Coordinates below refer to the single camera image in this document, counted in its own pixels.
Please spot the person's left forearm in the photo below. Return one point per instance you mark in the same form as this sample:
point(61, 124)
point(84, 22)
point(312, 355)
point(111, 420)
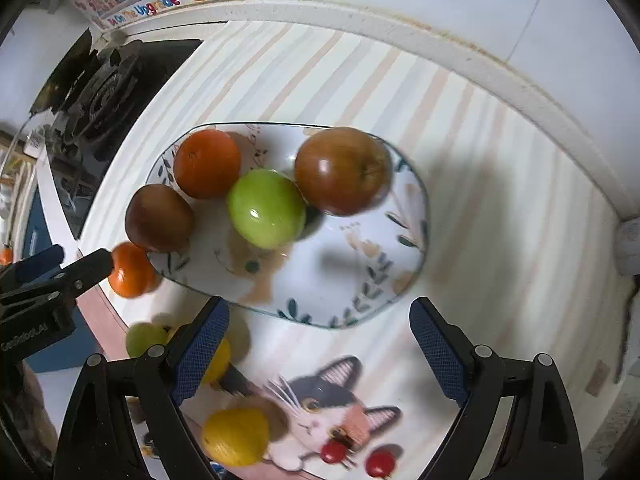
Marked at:
point(22, 410)

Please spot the floral ceramic plate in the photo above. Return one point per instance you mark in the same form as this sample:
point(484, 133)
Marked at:
point(345, 270)

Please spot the small green fruit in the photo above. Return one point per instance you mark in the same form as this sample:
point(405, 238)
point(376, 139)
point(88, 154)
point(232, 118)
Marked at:
point(144, 338)

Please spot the striped cat print mat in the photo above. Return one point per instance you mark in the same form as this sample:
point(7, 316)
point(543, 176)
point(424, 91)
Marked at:
point(500, 240)

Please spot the large orange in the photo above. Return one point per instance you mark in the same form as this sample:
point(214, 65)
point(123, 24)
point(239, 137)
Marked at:
point(207, 162)

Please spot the black gas stove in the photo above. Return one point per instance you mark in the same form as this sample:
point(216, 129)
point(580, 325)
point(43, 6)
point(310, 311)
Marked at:
point(107, 95)

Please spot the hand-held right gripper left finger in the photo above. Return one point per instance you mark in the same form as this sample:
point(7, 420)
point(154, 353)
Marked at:
point(200, 352)

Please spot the yellow lemon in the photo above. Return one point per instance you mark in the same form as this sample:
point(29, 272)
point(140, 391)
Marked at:
point(235, 436)

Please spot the small yellow fruit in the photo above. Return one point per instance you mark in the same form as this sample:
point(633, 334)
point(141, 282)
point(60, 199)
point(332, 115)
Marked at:
point(221, 362)

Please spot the green apple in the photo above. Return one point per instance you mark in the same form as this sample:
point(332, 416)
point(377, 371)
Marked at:
point(266, 208)

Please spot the large red apple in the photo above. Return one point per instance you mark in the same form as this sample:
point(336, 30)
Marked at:
point(342, 170)

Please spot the small dark red apple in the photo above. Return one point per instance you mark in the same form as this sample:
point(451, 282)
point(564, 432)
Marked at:
point(159, 217)

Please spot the small orange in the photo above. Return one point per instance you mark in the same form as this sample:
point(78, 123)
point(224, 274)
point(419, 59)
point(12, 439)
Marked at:
point(132, 272)

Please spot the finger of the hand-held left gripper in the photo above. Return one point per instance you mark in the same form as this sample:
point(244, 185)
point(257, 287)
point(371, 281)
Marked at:
point(90, 267)
point(42, 259)

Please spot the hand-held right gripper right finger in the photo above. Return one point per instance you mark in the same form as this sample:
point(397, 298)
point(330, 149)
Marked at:
point(441, 355)

